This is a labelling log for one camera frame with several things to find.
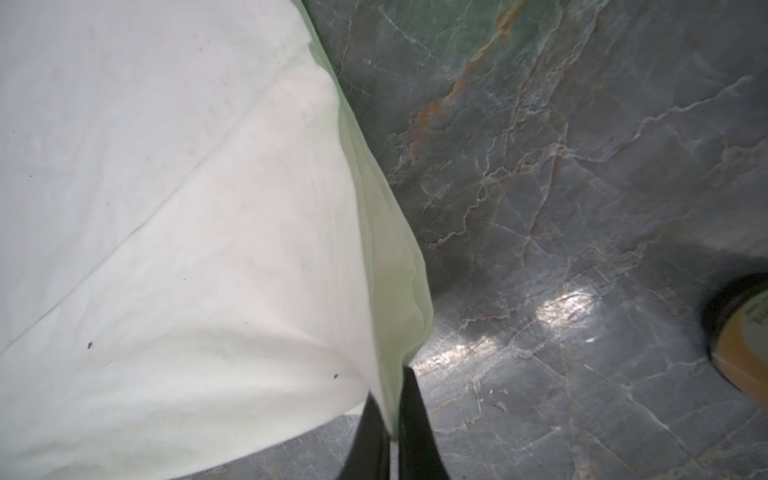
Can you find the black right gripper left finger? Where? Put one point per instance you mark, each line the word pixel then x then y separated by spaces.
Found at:
pixel 369 456

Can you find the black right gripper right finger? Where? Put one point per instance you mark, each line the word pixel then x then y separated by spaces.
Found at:
pixel 418 455

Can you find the white t-shirt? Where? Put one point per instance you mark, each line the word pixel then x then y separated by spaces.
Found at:
pixel 200 256

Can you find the brown bottle orange cap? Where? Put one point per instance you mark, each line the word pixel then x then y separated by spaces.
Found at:
pixel 735 324

